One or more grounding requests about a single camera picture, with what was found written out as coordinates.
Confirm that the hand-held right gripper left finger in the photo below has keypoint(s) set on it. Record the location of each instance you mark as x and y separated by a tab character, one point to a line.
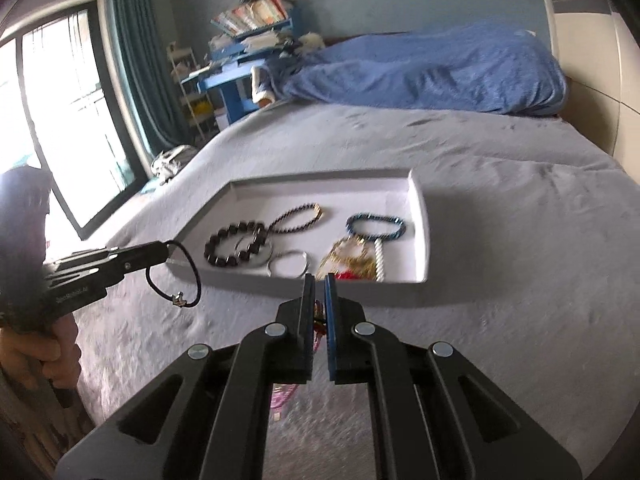
295	340

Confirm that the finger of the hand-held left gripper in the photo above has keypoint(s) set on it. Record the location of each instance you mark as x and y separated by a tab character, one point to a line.
145	256

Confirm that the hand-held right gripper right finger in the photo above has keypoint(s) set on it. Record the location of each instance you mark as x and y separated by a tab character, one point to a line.
331	330

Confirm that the grey cardboard box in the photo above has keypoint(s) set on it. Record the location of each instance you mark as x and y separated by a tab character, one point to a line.
320	195

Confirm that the person's left hand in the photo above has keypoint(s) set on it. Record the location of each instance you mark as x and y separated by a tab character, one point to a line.
35	350

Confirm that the grey white bag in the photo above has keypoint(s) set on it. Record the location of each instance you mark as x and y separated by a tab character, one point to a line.
170	162

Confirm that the white storage rack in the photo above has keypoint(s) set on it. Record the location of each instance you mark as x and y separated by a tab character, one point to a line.
192	105

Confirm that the black framed window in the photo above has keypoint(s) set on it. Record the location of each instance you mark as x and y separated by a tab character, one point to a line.
80	110

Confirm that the blue desk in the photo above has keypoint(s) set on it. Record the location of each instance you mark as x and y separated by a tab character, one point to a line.
235	95

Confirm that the grey fleece bed cover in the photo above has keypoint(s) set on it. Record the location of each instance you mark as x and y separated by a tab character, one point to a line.
500	240

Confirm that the teal curtain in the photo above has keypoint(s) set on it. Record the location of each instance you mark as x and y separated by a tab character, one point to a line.
145	50

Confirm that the stack of papers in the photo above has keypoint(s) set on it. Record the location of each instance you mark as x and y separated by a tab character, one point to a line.
255	41

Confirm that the row of books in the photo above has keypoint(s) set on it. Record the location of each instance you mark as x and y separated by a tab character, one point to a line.
250	12

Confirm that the white fluffy toy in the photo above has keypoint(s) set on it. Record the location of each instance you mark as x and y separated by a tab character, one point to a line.
311	42

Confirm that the blue blanket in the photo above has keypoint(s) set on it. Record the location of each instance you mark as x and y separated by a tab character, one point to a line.
425	70

